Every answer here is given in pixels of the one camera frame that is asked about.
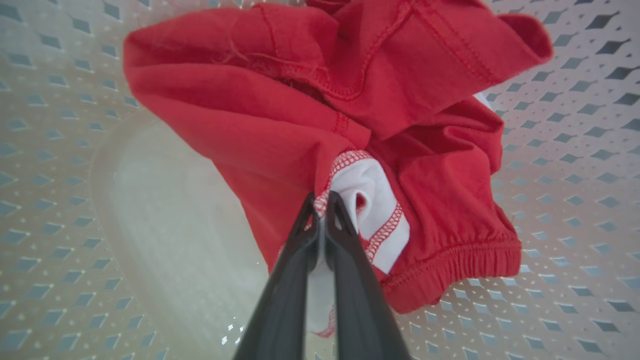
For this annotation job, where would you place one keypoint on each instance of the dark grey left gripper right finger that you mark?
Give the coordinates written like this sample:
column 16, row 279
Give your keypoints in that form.
column 362, row 295

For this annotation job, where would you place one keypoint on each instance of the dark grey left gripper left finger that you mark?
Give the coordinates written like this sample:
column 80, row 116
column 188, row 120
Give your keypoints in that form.
column 282, row 295

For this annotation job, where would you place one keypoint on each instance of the red and white garment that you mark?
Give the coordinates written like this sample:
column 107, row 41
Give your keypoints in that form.
column 320, row 110

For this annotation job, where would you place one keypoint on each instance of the white perforated laundry basket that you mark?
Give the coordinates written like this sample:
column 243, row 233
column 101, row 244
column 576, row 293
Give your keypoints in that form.
column 75, row 210

